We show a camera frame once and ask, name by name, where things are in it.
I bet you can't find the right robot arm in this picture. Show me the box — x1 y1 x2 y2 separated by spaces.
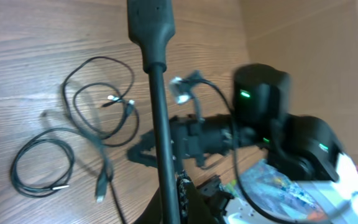
169 63 358 223

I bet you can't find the black usb cable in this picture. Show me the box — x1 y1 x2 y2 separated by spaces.
10 127 117 205
61 55 140 147

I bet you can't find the cardboard wall panel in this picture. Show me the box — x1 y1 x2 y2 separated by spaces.
241 0 358 155

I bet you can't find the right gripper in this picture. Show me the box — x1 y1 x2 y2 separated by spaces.
127 114 232 168

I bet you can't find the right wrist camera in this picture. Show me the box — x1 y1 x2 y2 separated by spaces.
168 70 203 105

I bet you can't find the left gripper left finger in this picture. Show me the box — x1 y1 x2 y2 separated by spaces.
134 188 162 224

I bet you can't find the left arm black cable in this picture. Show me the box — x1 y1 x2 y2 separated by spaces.
126 0 181 224

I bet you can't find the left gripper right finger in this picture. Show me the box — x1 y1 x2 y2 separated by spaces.
177 170 217 224

